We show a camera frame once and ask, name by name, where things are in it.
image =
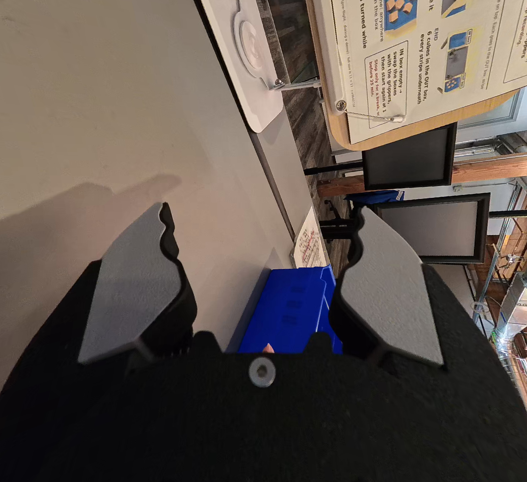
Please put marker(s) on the silver ventilation duct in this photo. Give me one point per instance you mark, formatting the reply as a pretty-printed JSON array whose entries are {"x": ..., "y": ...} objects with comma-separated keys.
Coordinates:
[{"x": 508, "y": 325}]

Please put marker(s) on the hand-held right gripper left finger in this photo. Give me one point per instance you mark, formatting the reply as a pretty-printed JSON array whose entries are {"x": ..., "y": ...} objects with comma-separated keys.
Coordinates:
[{"x": 131, "y": 284}]

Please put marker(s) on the blue cloth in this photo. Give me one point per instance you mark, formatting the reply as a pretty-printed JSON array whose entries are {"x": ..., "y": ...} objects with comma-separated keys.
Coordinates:
[{"x": 374, "y": 196}]

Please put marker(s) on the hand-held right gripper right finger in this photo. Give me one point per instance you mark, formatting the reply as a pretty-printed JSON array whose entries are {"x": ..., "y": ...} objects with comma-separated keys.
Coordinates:
[{"x": 391, "y": 292}]

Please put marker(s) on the laminated paper sheet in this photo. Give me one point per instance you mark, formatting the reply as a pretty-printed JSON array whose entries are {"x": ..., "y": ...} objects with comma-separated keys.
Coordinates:
[{"x": 311, "y": 243}]

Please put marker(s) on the black framed floor sign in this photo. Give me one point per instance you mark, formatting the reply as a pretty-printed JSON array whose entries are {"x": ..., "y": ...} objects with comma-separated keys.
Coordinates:
[
  {"x": 407, "y": 156},
  {"x": 436, "y": 226}
]

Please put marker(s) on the blue plastic bin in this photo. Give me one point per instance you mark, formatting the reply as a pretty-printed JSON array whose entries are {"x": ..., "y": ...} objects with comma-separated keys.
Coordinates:
[{"x": 280, "y": 305}]

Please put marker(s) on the white tablet stand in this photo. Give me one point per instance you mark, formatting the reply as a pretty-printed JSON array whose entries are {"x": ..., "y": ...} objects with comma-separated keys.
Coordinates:
[{"x": 230, "y": 37}]

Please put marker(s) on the wooden backing board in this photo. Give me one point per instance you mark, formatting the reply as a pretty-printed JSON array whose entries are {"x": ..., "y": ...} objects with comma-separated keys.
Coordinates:
[{"x": 341, "y": 136}]

